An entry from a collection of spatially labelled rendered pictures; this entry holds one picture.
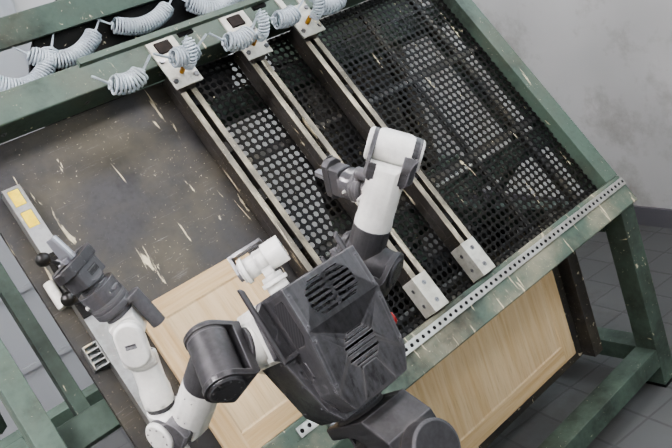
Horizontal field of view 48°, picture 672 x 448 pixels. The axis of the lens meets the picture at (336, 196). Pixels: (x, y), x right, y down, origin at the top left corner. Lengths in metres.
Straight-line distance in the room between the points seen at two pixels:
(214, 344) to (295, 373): 0.18
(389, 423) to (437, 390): 1.09
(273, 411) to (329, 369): 0.61
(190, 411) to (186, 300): 0.51
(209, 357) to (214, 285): 0.63
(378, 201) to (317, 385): 0.43
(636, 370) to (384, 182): 1.79
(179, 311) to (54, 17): 1.22
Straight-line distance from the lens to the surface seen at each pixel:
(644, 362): 3.26
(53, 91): 2.30
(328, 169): 2.05
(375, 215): 1.71
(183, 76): 2.39
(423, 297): 2.34
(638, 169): 4.73
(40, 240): 2.14
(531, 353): 3.03
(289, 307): 1.50
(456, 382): 2.75
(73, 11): 2.89
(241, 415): 2.10
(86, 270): 1.69
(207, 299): 2.16
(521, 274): 2.59
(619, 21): 4.44
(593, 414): 3.03
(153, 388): 1.79
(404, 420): 1.61
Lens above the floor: 1.93
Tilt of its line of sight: 15 degrees down
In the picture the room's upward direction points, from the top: 20 degrees counter-clockwise
